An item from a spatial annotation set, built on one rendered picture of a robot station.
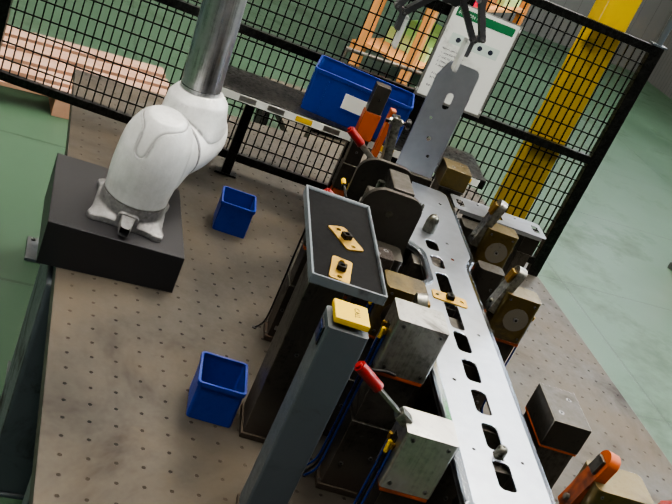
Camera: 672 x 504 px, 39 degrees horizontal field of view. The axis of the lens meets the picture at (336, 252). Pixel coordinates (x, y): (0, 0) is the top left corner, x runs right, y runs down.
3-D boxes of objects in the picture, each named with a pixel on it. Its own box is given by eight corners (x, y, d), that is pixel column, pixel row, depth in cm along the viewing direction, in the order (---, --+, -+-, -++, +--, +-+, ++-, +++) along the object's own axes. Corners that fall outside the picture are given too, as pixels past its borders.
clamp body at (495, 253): (471, 349, 261) (529, 243, 247) (432, 336, 259) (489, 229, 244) (467, 336, 267) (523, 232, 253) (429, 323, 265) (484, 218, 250)
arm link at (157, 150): (90, 185, 218) (120, 103, 209) (129, 164, 235) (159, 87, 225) (148, 220, 217) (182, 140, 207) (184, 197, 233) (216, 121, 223)
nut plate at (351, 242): (363, 252, 173) (366, 247, 173) (347, 250, 171) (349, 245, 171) (343, 228, 179) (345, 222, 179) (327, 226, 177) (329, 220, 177)
